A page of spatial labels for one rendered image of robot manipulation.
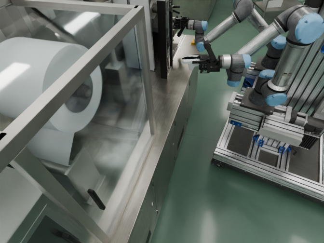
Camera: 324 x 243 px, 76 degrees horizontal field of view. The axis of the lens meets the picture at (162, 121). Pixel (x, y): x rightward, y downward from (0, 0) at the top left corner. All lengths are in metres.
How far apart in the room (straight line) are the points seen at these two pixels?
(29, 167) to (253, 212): 1.85
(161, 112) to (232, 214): 1.12
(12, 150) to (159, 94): 1.17
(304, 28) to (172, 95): 0.80
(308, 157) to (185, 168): 1.10
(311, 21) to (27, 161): 1.16
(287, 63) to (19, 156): 1.22
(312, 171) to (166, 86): 1.45
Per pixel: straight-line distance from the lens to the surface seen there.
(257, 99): 1.59
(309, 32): 1.22
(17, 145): 0.42
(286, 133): 1.64
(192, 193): 2.02
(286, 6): 5.23
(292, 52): 1.28
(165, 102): 1.41
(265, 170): 2.01
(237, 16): 1.74
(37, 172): 0.47
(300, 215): 2.22
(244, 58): 1.23
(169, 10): 1.50
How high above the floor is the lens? 1.85
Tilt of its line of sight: 48 degrees down
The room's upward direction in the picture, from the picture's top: 4 degrees counter-clockwise
